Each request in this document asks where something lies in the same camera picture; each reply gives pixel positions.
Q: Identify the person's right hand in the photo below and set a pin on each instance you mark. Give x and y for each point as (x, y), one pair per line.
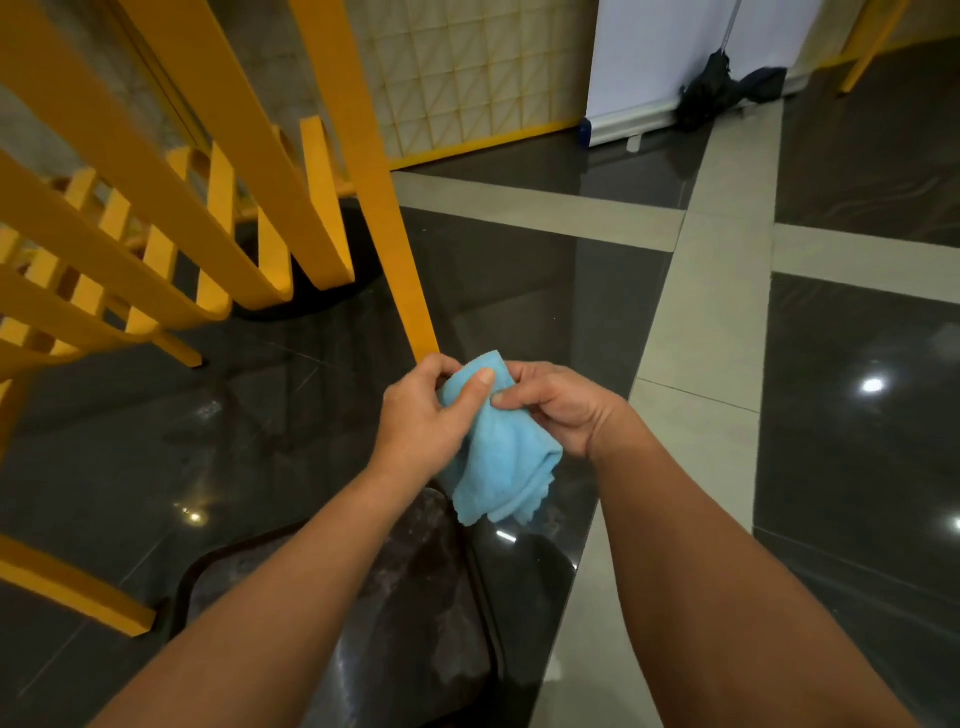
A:
(564, 405)

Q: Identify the person's left hand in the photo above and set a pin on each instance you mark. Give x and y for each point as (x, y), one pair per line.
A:
(411, 427)

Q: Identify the person's left forearm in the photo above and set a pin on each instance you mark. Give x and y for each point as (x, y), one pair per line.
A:
(279, 609)

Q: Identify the yellow wooden post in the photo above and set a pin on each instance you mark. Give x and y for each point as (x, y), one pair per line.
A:
(871, 43)

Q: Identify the person's right thumb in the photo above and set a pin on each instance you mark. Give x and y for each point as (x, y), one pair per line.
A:
(517, 397)

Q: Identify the cream lattice partition panel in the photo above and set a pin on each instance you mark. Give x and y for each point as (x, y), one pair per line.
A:
(474, 71)

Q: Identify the yellow wooden railing frame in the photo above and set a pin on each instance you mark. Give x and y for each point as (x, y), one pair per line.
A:
(161, 225)

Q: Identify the white roll-up banner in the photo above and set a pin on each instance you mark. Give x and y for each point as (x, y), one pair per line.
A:
(663, 60)

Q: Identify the light blue cleaning cloth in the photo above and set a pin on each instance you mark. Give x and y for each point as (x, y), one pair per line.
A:
(501, 453)

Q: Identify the person's left thumb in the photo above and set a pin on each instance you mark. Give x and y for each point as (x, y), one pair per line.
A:
(468, 396)

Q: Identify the person's right forearm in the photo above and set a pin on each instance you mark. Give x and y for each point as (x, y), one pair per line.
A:
(712, 592)

